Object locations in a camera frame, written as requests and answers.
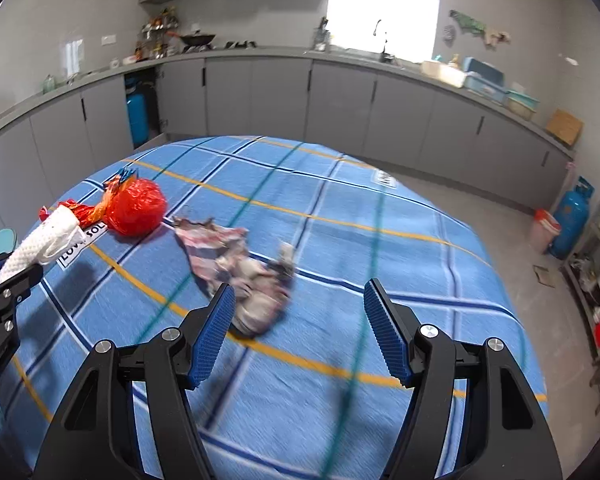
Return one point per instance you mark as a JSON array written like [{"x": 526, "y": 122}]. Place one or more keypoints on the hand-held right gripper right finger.
[{"x": 387, "y": 332}]

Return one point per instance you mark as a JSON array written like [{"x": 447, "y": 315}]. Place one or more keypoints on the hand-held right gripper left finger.
[{"x": 212, "y": 332}]

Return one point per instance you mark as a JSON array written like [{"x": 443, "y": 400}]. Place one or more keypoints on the white foam net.
[{"x": 40, "y": 242}]

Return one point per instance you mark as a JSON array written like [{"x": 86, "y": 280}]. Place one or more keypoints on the grey striped rag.
[{"x": 262, "y": 300}]

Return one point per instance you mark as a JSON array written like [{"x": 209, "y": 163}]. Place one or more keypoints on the faded checked rag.
[{"x": 205, "y": 245}]

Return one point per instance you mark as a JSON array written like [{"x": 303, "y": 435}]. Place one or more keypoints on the blue checked tablecloth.
[{"x": 330, "y": 260}]

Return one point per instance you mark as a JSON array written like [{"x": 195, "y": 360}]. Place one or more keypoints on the red snack wrapper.
[{"x": 80, "y": 212}]

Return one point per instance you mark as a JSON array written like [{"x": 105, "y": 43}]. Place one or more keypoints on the orange snack wrapper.
[{"x": 117, "y": 187}]

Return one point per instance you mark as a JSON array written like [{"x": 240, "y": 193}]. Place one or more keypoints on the red crumpled plastic bag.
[{"x": 135, "y": 207}]

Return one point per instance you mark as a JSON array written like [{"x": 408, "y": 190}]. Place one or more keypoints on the cardboard piece on floor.
[{"x": 544, "y": 276}]

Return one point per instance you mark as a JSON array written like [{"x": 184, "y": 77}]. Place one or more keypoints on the pink bin with red bag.
[{"x": 544, "y": 232}]

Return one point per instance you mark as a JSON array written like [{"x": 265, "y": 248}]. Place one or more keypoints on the glass jar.
[{"x": 49, "y": 85}]

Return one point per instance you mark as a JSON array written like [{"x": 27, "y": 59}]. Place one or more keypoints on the blue tank in cabinet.
[{"x": 137, "y": 120}]

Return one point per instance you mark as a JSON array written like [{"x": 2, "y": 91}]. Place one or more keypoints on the blue gas cylinder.
[{"x": 570, "y": 220}]

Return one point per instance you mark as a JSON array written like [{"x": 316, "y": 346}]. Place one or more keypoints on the grey kitchen base cabinets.
[{"x": 280, "y": 100}]

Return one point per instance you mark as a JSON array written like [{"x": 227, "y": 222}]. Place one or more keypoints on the white basin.
[{"x": 442, "y": 74}]

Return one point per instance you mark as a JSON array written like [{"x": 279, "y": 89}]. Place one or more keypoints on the teal basin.
[{"x": 522, "y": 105}]

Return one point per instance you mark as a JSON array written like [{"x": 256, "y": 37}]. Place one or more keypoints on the blue dish rack box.
[{"x": 485, "y": 82}]

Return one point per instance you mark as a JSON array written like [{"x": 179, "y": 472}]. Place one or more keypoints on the cardboard box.
[{"x": 564, "y": 127}]

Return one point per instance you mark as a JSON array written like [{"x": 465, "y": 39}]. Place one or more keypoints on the spice rack with bottles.
[{"x": 155, "y": 40}]

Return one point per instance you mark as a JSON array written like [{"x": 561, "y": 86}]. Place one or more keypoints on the black kitchen faucet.
[{"x": 384, "y": 52}]

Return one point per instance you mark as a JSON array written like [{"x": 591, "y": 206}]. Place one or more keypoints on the gas stove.
[{"x": 240, "y": 45}]

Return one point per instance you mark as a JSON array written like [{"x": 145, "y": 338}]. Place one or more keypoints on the black wok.
[{"x": 197, "y": 39}]

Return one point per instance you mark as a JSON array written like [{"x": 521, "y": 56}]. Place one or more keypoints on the knife holder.
[{"x": 322, "y": 40}]

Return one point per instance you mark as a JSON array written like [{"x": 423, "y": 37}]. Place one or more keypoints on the kitchen window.
[{"x": 380, "y": 5}]

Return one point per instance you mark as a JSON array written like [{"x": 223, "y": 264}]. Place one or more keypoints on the white wall socket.
[{"x": 108, "y": 38}]

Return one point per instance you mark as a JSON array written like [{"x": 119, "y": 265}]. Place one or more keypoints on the hanging wall cloths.
[{"x": 472, "y": 25}]

